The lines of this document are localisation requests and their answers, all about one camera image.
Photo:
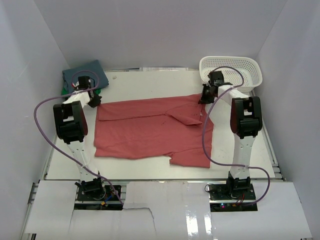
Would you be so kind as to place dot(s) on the folded green t shirt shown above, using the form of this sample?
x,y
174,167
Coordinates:
x,y
65,91

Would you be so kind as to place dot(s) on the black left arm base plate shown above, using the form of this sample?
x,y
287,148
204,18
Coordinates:
x,y
106,200

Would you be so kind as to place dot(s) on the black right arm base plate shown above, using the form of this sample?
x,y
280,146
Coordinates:
x,y
221,201

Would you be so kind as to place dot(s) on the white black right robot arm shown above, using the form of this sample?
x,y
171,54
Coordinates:
x,y
245,123

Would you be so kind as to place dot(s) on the folded blue t shirt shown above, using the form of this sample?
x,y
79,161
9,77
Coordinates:
x,y
93,70

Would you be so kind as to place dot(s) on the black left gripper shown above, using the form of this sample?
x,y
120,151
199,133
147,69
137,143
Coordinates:
x,y
96,102

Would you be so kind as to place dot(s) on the red t shirt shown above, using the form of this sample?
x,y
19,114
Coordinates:
x,y
175,127

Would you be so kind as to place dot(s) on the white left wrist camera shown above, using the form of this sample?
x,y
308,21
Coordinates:
x,y
75,86

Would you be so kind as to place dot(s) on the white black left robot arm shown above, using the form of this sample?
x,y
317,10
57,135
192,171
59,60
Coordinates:
x,y
71,127

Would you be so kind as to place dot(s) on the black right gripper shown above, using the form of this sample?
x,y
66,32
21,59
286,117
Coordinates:
x,y
204,100

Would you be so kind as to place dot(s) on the white perforated plastic basket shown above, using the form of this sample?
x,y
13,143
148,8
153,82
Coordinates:
x,y
232,72

